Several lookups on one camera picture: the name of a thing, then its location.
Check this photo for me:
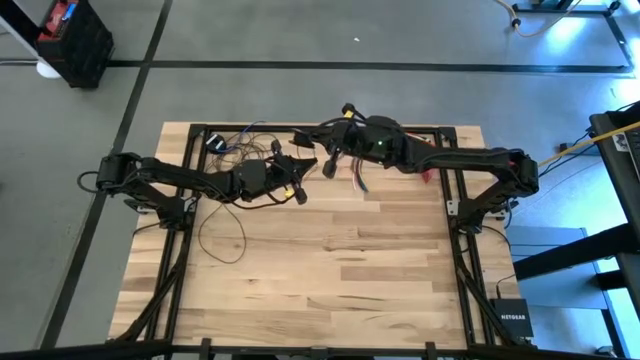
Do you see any black Netgear network switch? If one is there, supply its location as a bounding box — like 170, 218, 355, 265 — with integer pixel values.
488, 297, 534, 339

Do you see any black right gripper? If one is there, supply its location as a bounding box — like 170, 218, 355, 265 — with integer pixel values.
307, 103, 407, 180

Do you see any yellow hanging cable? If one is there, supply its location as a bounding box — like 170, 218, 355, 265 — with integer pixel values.
538, 119, 640, 167

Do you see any blue round device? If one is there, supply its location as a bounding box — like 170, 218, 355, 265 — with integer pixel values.
204, 133, 229, 155

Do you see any black stand base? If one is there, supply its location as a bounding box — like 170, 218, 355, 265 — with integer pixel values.
510, 0, 621, 15

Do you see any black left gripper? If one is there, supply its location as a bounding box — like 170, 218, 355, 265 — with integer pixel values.
233, 139, 319, 206

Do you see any black floor stand bar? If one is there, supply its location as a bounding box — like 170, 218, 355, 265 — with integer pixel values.
0, 0, 44, 49

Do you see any black side desk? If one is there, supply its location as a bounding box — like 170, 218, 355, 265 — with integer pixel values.
512, 99, 640, 359

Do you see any black switch cable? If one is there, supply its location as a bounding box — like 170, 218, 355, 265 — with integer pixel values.
494, 272, 516, 301

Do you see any beige cable with plug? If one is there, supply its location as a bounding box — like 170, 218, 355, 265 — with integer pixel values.
494, 0, 584, 39

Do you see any long thin black cord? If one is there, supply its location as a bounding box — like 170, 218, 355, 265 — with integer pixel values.
197, 130, 321, 265

